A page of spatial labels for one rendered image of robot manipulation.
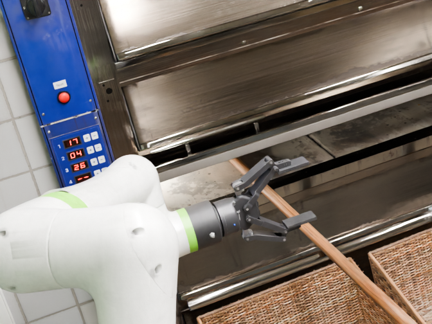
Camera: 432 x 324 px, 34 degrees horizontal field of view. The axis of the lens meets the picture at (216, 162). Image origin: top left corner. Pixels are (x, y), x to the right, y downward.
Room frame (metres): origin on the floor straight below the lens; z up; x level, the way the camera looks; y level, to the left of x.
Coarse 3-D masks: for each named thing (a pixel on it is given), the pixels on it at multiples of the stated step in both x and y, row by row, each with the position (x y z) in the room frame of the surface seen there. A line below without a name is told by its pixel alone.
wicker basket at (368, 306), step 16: (320, 272) 1.83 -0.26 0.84; (336, 272) 1.84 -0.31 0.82; (272, 288) 1.79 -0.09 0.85; (304, 288) 1.81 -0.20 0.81; (320, 288) 1.82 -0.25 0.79; (336, 288) 1.82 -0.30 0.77; (352, 288) 1.83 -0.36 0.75; (240, 304) 1.76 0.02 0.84; (256, 304) 1.77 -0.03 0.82; (272, 304) 1.78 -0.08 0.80; (288, 304) 1.78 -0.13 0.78; (304, 304) 1.79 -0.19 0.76; (336, 304) 1.81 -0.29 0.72; (352, 304) 1.82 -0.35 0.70; (368, 304) 1.77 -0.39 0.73; (208, 320) 1.73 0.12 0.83; (224, 320) 1.74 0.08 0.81; (240, 320) 1.74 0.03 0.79; (256, 320) 1.75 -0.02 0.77; (288, 320) 1.77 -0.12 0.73; (320, 320) 1.78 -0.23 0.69; (336, 320) 1.79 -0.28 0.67; (352, 320) 1.80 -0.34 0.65; (368, 320) 1.78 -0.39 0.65; (384, 320) 1.67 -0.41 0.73
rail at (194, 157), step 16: (368, 96) 1.79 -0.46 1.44; (384, 96) 1.78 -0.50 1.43; (320, 112) 1.75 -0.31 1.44; (336, 112) 1.74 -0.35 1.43; (272, 128) 1.71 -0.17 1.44; (288, 128) 1.71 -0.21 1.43; (224, 144) 1.67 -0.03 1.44; (240, 144) 1.68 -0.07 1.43; (176, 160) 1.64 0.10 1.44; (192, 160) 1.65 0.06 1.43
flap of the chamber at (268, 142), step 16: (400, 80) 1.97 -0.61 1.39; (416, 80) 1.91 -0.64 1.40; (352, 96) 1.92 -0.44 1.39; (400, 96) 1.79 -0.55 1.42; (416, 96) 1.80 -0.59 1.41; (304, 112) 1.88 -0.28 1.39; (352, 112) 1.75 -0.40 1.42; (368, 112) 1.76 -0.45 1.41; (304, 128) 1.72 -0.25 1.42; (320, 128) 1.73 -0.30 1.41; (208, 144) 1.80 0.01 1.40; (256, 144) 1.68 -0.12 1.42; (272, 144) 1.69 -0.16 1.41; (160, 160) 1.76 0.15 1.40; (208, 160) 1.65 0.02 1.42; (224, 160) 1.66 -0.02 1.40; (160, 176) 1.62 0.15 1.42; (176, 176) 1.63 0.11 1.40
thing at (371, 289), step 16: (240, 160) 2.02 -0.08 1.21; (272, 192) 1.77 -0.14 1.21; (288, 208) 1.67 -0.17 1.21; (304, 224) 1.58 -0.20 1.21; (320, 240) 1.49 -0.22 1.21; (336, 256) 1.41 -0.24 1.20; (352, 272) 1.34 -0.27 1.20; (368, 288) 1.27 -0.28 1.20; (384, 304) 1.21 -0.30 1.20; (400, 320) 1.15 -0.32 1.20
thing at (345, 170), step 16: (384, 144) 1.98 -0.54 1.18; (400, 144) 1.95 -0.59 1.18; (416, 144) 1.96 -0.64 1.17; (336, 160) 1.94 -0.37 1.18; (352, 160) 1.92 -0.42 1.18; (368, 160) 1.92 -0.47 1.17; (384, 160) 1.93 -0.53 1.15; (288, 176) 1.90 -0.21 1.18; (304, 176) 1.88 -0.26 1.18; (320, 176) 1.88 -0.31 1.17; (336, 176) 1.89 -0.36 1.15; (288, 192) 1.85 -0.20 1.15
